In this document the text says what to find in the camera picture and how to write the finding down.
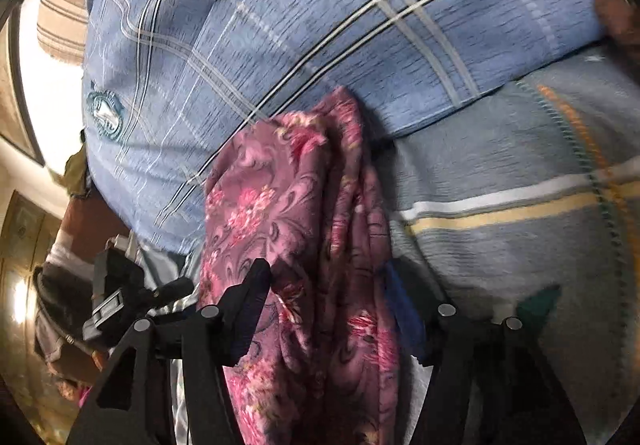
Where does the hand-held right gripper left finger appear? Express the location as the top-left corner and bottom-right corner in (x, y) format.
(67, 258), (274, 445)

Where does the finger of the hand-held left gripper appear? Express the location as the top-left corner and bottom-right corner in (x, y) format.
(145, 276), (196, 311)

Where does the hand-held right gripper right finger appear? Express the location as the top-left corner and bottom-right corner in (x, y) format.
(385, 264), (586, 445)

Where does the maroon floral shirt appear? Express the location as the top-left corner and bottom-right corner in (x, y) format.
(197, 86), (426, 445)

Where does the person's left forearm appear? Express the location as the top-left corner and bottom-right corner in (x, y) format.
(50, 198), (133, 271)

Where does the person's right forearm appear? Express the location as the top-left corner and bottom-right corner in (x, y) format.
(594, 0), (640, 51)

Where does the grey striped cloth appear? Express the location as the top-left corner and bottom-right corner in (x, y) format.
(140, 42), (640, 445)

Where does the dark framed picture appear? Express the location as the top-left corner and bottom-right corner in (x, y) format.
(0, 10), (47, 167)

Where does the person's blue plaid shirt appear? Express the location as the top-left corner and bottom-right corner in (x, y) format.
(80, 0), (608, 256)

